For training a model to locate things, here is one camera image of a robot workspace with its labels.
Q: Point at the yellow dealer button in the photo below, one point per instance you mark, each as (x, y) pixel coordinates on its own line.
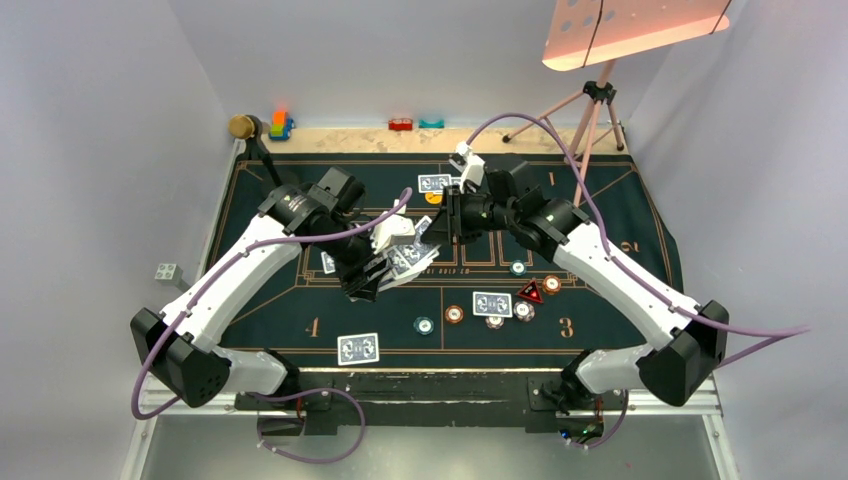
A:
(433, 198)

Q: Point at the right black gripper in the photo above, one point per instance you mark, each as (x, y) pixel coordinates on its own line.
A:
(449, 225)

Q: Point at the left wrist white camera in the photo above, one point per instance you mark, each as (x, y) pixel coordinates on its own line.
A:
(394, 231)

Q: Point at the orange red chip stack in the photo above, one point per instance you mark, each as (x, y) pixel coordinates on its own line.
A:
(454, 314)

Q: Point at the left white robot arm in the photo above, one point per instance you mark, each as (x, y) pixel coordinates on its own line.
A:
(179, 344)

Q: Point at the dealt card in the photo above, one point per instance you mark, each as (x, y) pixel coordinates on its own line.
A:
(358, 349)
(492, 304)
(433, 183)
(328, 263)

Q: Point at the green blue chips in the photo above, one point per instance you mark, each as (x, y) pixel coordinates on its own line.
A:
(517, 268)

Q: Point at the peach blue chip stack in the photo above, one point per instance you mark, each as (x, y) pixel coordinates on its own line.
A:
(494, 322)

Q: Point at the peach blue chips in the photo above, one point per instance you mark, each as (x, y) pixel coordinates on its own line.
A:
(523, 311)

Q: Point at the green blue chip stack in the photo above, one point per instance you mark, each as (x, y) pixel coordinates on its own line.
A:
(424, 325)

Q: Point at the pink music stand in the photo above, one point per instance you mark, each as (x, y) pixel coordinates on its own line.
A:
(586, 33)

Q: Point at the brass round knob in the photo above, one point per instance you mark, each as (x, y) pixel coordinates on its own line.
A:
(243, 127)

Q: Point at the green poker table mat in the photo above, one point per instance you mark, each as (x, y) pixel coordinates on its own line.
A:
(301, 311)

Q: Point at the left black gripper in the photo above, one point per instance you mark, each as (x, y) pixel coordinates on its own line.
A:
(357, 277)

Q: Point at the teal toy block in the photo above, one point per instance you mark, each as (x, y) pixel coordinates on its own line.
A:
(431, 123)

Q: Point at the red black all-in triangle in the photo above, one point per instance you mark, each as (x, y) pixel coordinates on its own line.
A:
(531, 292)

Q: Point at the red toy block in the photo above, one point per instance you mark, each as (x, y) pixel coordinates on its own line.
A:
(400, 124)

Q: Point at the colourful toy block stack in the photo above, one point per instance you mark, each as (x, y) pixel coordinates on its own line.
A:
(281, 126)

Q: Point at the stack of playing cards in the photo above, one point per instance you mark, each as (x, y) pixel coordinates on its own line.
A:
(417, 251)

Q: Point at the orange chips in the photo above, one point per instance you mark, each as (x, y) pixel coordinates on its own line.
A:
(551, 284)

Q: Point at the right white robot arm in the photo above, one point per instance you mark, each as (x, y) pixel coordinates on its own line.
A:
(684, 341)

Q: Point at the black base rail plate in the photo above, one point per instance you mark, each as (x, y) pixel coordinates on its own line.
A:
(532, 399)

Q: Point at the blue playing card deck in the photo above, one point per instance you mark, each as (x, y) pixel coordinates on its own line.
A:
(400, 273)

